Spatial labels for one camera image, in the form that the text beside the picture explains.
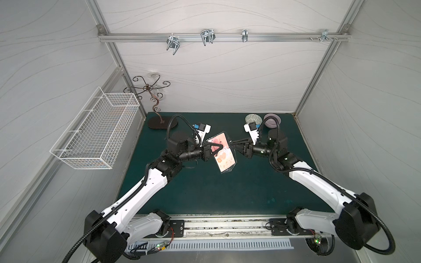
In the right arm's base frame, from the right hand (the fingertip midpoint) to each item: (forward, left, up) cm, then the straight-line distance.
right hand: (232, 143), depth 72 cm
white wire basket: (-2, +59, +5) cm, 59 cm away
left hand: (-5, +4, +4) cm, 8 cm away
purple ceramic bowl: (+35, -29, -24) cm, 51 cm away
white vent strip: (-36, +9, -27) cm, 46 cm away
